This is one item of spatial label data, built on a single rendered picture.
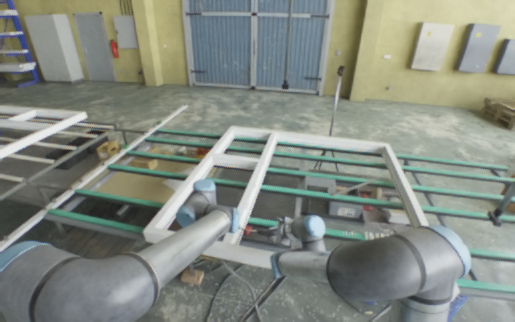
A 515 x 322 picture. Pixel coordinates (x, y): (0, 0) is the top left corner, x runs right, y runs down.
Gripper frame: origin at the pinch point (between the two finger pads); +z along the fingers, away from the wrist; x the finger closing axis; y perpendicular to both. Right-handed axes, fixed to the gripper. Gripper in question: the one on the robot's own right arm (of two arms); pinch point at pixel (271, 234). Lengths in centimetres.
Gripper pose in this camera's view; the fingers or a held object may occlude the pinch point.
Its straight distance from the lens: 133.4
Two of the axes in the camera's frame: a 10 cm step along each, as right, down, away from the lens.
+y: -8.3, -4.1, -3.7
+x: -2.1, 8.5, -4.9
